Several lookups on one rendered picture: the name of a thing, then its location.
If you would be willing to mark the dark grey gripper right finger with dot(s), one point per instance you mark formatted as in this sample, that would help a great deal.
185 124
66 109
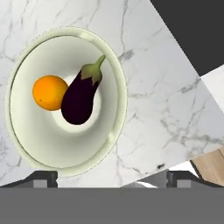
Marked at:
180 178

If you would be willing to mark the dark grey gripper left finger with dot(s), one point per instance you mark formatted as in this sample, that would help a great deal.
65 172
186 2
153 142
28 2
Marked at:
43 178

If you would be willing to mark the pale green bowl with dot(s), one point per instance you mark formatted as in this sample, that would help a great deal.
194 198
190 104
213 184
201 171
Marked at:
38 137

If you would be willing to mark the purple eggplant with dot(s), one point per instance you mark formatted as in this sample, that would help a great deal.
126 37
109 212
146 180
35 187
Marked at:
78 100

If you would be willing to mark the orange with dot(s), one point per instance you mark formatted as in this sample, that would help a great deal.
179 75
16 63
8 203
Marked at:
48 92

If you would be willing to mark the dark grey appliance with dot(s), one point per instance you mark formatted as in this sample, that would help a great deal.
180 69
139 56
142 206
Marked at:
189 26

